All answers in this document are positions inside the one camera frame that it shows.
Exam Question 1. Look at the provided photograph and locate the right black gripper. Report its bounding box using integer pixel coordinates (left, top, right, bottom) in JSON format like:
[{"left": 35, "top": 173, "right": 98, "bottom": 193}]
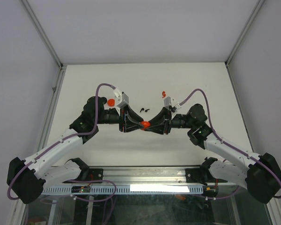
[{"left": 144, "top": 107, "right": 195, "bottom": 135}]

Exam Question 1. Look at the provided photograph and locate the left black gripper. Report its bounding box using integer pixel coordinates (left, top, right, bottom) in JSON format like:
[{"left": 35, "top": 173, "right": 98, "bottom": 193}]
[{"left": 95, "top": 105, "right": 144, "bottom": 132}]

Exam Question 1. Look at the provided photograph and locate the orange charging case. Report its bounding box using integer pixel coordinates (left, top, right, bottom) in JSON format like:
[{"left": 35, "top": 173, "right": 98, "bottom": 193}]
[
  {"left": 141, "top": 121, "right": 151, "bottom": 130},
  {"left": 107, "top": 98, "right": 115, "bottom": 107}
]

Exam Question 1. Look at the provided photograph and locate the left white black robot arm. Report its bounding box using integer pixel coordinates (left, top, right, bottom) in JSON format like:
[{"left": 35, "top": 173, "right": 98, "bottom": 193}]
[{"left": 7, "top": 97, "right": 143, "bottom": 204}]

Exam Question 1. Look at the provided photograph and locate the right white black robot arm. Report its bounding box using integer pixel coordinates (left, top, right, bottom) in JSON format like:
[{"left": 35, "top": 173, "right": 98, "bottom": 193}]
[{"left": 143, "top": 104, "right": 281, "bottom": 203}]

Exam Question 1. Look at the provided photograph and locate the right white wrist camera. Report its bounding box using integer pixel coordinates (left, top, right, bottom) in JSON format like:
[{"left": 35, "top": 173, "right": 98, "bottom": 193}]
[{"left": 163, "top": 97, "right": 181, "bottom": 113}]

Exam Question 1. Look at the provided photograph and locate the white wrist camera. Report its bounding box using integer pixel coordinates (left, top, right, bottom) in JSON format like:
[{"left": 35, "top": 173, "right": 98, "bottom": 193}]
[
  {"left": 163, "top": 97, "right": 181, "bottom": 113},
  {"left": 113, "top": 88, "right": 129, "bottom": 115}
]

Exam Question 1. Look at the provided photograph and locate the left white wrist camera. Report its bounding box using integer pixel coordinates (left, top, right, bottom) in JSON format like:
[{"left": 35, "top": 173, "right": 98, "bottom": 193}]
[{"left": 113, "top": 88, "right": 129, "bottom": 115}]

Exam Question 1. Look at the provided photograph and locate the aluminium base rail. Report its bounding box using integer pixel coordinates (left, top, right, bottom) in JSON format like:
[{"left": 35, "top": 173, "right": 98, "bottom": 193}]
[{"left": 90, "top": 165, "right": 199, "bottom": 185}]

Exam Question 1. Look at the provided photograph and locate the white slotted cable duct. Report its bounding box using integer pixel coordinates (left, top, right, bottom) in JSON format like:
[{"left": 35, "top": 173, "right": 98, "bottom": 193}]
[{"left": 42, "top": 184, "right": 203, "bottom": 195}]

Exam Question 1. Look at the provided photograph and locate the left aluminium frame post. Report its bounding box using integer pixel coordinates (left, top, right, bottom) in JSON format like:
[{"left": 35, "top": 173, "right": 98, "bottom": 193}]
[{"left": 19, "top": 0, "right": 63, "bottom": 70}]

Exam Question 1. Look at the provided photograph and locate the aluminium frame post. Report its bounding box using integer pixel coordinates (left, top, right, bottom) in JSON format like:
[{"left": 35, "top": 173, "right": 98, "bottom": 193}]
[
  {"left": 19, "top": 0, "right": 63, "bottom": 70},
  {"left": 225, "top": 0, "right": 266, "bottom": 67}
]

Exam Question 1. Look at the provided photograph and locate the right aluminium frame post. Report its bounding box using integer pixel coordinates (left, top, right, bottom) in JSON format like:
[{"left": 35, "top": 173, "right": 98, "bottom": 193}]
[{"left": 225, "top": 0, "right": 266, "bottom": 67}]

